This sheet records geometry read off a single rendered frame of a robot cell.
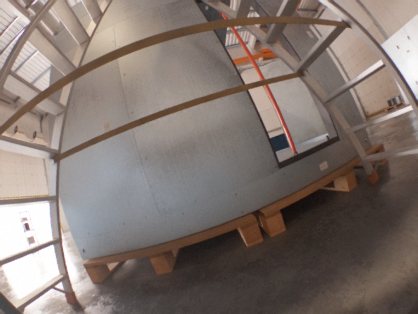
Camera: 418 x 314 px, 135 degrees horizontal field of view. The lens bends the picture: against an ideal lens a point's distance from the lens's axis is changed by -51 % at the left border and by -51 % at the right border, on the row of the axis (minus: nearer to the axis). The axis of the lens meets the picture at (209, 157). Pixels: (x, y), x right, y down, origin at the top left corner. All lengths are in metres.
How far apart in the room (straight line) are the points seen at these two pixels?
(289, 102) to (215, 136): 4.60
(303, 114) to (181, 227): 4.95
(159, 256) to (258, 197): 0.70
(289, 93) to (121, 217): 5.29
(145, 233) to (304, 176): 1.10
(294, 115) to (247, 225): 4.71
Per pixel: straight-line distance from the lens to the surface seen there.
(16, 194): 10.62
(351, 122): 1.62
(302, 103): 5.61
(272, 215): 1.05
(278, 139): 7.60
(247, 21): 0.48
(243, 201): 1.09
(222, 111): 1.13
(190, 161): 1.07
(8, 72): 0.82
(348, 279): 0.67
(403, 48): 6.66
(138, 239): 1.24
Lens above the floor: 0.48
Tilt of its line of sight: 5 degrees up
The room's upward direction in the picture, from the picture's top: 21 degrees counter-clockwise
